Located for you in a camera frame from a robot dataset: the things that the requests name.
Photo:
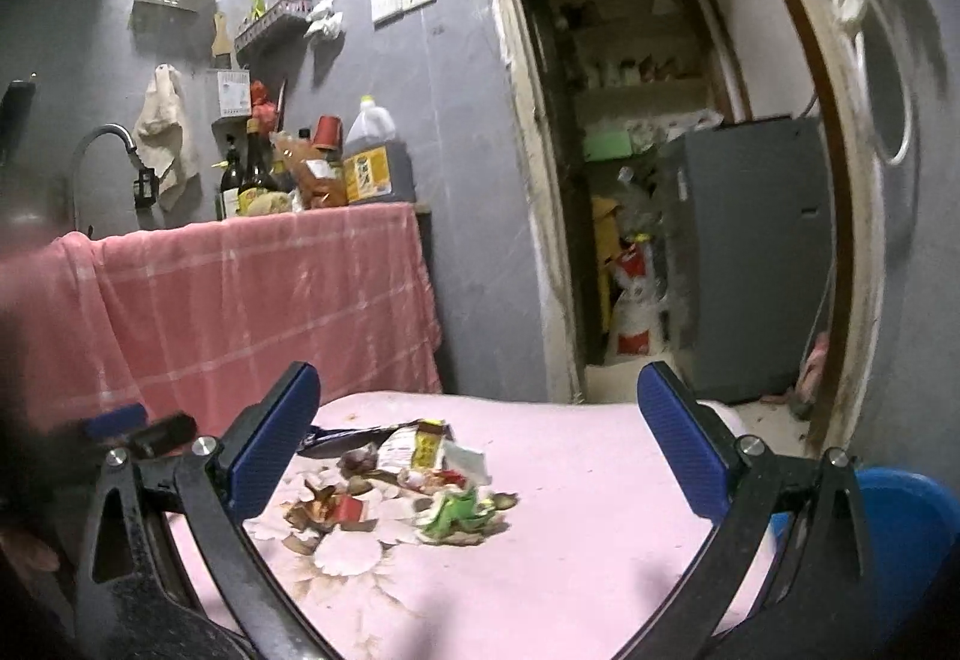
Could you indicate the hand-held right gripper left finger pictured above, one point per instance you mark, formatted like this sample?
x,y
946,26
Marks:
x,y
274,439

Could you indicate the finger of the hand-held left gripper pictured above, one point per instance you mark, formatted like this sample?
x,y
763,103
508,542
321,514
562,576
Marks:
x,y
116,421

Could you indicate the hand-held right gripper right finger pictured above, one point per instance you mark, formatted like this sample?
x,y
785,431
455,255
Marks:
x,y
682,450

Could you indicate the blue snack bag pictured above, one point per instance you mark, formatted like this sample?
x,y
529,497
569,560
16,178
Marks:
x,y
334,439

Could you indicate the red brown wrapper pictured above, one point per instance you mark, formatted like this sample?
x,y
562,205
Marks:
x,y
435,478

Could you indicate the blue plastic basin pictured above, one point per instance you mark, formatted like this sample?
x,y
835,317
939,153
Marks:
x,y
904,532

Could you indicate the pile of food scraps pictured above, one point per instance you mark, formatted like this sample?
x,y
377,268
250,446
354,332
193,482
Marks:
x,y
315,510

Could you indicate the small red packet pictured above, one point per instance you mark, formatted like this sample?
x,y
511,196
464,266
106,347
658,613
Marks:
x,y
352,508

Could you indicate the pink plaid cloth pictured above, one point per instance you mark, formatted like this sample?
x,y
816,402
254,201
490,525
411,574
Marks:
x,y
247,300

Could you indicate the red white gas cylinder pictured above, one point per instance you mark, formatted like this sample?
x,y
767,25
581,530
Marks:
x,y
637,307

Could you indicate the yellow white packet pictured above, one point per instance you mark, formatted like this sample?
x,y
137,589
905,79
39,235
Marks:
x,y
424,446

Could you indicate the pink cloth on floor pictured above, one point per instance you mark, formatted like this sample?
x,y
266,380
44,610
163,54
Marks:
x,y
814,367

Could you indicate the pink floral bed sheet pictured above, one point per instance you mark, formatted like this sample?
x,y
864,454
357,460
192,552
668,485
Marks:
x,y
562,555

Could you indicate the green wrapper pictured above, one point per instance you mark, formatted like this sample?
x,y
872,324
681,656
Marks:
x,y
450,514

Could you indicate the grey refrigerator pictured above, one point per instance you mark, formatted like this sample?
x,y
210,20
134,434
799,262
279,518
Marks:
x,y
750,255

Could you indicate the yellow bag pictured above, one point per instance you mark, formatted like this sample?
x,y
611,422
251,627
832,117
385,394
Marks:
x,y
604,247

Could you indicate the green glass bottle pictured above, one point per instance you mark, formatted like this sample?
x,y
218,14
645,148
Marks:
x,y
227,180

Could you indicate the orange snack bag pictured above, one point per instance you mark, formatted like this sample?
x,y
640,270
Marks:
x,y
319,176

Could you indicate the dark sauce bottle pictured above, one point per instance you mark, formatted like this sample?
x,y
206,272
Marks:
x,y
259,169

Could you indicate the metal faucet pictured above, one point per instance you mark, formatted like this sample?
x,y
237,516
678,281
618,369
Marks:
x,y
105,139

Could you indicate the beige hanging towel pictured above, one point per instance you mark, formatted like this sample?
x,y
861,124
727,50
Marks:
x,y
161,127

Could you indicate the large cooking oil bottle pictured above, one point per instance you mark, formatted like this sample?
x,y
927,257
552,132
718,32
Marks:
x,y
375,157

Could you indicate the red cup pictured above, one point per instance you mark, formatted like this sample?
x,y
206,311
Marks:
x,y
328,133

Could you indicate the green box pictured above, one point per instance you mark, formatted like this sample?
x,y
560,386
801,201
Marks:
x,y
606,146

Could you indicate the red hanging bag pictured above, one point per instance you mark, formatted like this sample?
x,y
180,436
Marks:
x,y
261,105

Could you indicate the white rag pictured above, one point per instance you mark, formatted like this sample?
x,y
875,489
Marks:
x,y
324,21

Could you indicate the white wall paper note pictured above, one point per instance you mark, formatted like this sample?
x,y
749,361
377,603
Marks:
x,y
232,91

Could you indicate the wooden door frame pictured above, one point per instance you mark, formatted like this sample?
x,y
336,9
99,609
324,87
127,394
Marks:
x,y
517,105

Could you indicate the grey wall shelf rack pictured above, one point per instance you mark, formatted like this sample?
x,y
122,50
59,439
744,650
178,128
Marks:
x,y
274,26

